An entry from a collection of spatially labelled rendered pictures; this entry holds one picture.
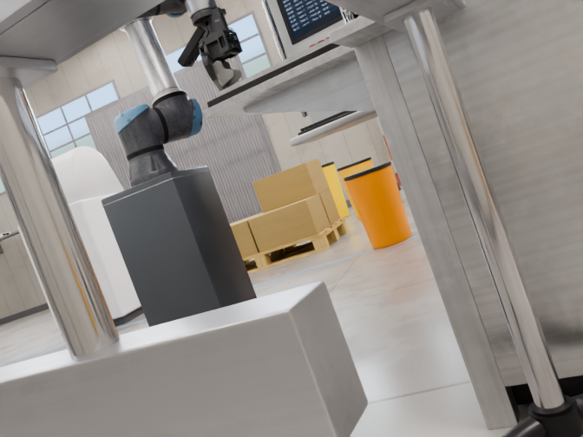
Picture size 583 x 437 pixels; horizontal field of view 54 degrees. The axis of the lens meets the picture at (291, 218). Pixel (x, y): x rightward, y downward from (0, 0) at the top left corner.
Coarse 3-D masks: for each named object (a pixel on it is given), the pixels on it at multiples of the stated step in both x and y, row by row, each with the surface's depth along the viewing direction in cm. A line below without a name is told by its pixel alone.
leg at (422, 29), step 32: (416, 0) 88; (416, 32) 91; (448, 64) 91; (448, 96) 91; (448, 128) 92; (480, 160) 92; (480, 192) 92; (480, 224) 93; (512, 256) 93; (512, 288) 93; (512, 320) 94; (544, 352) 93; (544, 384) 94
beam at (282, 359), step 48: (144, 336) 54; (192, 336) 47; (240, 336) 45; (288, 336) 44; (336, 336) 49; (0, 384) 59; (48, 384) 56; (96, 384) 53; (144, 384) 51; (192, 384) 48; (240, 384) 46; (288, 384) 44; (336, 384) 46; (0, 432) 60; (48, 432) 57; (96, 432) 54; (144, 432) 52; (192, 432) 49; (240, 432) 47; (288, 432) 45; (336, 432) 44
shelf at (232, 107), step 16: (336, 48) 120; (352, 48) 119; (304, 64) 124; (320, 64) 122; (336, 64) 128; (272, 80) 128; (288, 80) 126; (304, 80) 133; (240, 96) 132; (256, 96) 132; (208, 112) 136; (224, 112) 137; (240, 112) 146
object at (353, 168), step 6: (360, 162) 628; (366, 162) 632; (342, 168) 635; (348, 168) 631; (354, 168) 629; (360, 168) 629; (366, 168) 631; (342, 174) 639; (348, 174) 633; (342, 180) 645; (348, 192) 643; (354, 204) 642; (354, 210) 647
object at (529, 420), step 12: (576, 396) 97; (528, 408) 98; (564, 408) 93; (576, 408) 93; (528, 420) 95; (540, 420) 94; (552, 420) 93; (564, 420) 92; (576, 420) 93; (516, 432) 94; (528, 432) 94; (540, 432) 94; (552, 432) 93; (564, 432) 93; (576, 432) 93
